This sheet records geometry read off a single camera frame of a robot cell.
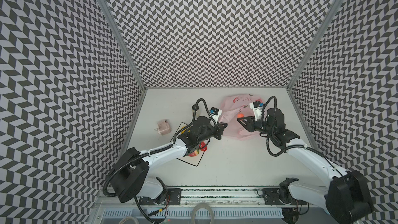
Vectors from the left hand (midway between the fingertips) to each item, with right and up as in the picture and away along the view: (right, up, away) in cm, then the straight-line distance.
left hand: (227, 125), depth 78 cm
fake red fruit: (+6, +5, 0) cm, 8 cm away
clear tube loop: (-14, -35, -8) cm, 39 cm away
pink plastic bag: (+5, +9, +10) cm, 15 cm away
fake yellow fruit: (-20, 0, -14) cm, 24 cm away
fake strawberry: (-13, -11, +6) cm, 18 cm away
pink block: (-36, -3, +14) cm, 39 cm away
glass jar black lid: (-17, +8, +24) cm, 30 cm away
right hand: (+6, +1, +2) cm, 6 cm away
